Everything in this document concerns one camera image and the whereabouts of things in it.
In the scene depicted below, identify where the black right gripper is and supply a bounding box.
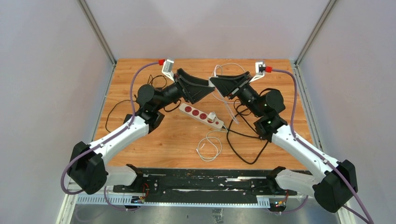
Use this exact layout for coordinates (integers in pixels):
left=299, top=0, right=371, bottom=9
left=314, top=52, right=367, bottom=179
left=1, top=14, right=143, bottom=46
left=210, top=71, right=264, bottom=119

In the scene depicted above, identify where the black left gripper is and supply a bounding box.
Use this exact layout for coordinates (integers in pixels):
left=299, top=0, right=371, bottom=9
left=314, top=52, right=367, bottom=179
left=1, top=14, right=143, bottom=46
left=155, top=69, right=213, bottom=112

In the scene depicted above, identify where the white square charger with sticker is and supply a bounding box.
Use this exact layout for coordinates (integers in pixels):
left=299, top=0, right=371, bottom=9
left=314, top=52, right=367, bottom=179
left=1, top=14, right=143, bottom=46
left=207, top=112, right=217, bottom=123

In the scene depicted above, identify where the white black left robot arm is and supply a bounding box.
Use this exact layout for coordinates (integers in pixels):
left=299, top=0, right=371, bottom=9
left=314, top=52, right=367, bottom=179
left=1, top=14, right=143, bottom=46
left=61, top=69, right=215, bottom=195

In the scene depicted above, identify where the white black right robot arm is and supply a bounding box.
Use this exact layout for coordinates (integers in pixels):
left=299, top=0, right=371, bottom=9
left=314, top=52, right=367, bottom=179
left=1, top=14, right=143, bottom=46
left=209, top=72, right=358, bottom=213

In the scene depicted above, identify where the white red power strip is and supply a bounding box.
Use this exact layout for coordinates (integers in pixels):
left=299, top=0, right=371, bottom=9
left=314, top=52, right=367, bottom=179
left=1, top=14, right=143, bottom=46
left=178, top=103, right=224, bottom=131

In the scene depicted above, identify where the white round adapter cable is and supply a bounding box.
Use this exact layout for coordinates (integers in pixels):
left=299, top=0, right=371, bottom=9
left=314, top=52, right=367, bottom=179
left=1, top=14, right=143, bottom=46
left=211, top=63, right=248, bottom=124

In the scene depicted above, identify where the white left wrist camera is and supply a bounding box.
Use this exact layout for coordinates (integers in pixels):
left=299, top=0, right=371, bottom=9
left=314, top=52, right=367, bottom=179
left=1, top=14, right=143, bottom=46
left=162, top=58, right=174, bottom=81

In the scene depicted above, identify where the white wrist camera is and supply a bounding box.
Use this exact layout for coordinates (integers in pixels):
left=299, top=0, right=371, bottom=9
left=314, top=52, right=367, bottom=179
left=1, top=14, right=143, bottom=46
left=162, top=58, right=174, bottom=81
left=249, top=61, right=267, bottom=83

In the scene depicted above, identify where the black power strip cord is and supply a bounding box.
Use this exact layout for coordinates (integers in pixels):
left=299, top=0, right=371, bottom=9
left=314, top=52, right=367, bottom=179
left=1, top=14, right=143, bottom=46
left=222, top=98, right=270, bottom=165

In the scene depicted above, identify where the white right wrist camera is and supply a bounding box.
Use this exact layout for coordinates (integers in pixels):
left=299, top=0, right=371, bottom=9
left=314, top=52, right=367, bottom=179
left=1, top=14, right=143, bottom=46
left=249, top=61, right=267, bottom=83

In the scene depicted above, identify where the small black adapter with cable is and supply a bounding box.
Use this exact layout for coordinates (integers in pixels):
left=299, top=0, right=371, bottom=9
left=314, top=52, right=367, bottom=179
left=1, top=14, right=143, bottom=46
left=135, top=75, right=173, bottom=110

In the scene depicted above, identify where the white lightning charging cable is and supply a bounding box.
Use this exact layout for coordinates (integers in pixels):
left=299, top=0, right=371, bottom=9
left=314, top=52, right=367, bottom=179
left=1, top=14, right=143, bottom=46
left=196, top=125, right=229, bottom=163

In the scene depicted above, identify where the aluminium frame rail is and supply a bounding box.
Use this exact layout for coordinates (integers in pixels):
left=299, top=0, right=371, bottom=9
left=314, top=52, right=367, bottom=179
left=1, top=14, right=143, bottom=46
left=290, top=60, right=347, bottom=198

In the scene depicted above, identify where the black mounting base plate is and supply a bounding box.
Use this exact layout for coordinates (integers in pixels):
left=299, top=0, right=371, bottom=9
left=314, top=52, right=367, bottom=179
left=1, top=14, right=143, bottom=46
left=113, top=168, right=296, bottom=204

